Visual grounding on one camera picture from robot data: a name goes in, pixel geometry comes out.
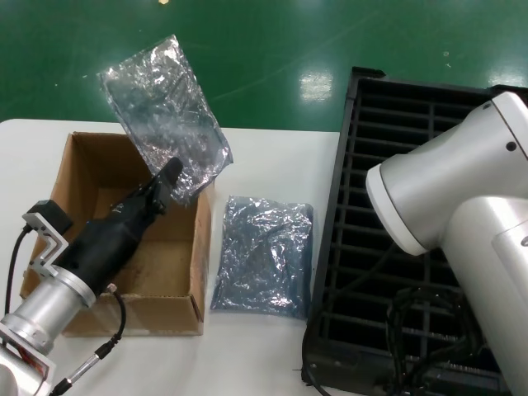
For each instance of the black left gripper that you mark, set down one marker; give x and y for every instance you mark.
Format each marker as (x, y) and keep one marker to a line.
(107, 247)

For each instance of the crinkled antistatic bag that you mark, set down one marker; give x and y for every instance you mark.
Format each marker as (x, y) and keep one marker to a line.
(264, 255)
(165, 107)

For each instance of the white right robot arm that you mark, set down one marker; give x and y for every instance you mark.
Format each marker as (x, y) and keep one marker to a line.
(474, 206)

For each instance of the brown cardboard box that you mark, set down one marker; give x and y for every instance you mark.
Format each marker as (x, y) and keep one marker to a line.
(103, 165)

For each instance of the black slotted plastic container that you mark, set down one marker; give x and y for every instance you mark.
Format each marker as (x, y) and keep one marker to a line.
(359, 185)

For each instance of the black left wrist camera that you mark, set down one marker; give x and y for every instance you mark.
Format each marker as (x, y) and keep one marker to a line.
(55, 216)

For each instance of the aluminium left camera bracket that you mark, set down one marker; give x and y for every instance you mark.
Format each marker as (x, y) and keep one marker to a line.
(45, 247)

